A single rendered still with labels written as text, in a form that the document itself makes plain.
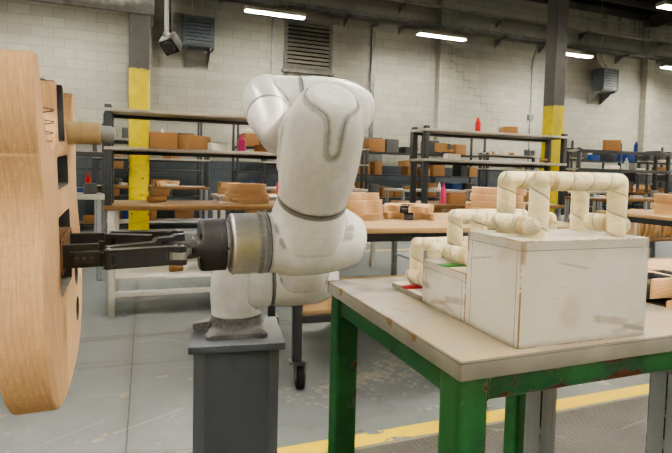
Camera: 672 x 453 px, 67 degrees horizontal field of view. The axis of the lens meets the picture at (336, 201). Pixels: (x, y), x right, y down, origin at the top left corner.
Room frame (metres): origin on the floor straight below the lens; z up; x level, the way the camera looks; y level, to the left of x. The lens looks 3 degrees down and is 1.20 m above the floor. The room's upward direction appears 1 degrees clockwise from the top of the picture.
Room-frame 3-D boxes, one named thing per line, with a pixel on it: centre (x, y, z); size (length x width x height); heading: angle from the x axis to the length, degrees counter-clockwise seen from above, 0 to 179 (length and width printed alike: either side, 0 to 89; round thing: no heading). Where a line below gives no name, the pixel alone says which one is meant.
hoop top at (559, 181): (0.85, -0.41, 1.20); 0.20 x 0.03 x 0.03; 110
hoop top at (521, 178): (0.93, -0.38, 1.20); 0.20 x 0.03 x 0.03; 110
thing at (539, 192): (0.83, -0.33, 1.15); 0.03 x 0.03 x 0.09
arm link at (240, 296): (1.57, 0.29, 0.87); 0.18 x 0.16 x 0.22; 106
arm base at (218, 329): (1.56, 0.32, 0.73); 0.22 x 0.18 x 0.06; 103
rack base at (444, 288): (1.04, -0.34, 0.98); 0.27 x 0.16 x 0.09; 111
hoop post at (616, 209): (0.88, -0.49, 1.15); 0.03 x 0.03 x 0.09
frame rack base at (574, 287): (0.90, -0.39, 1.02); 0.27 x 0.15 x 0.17; 111
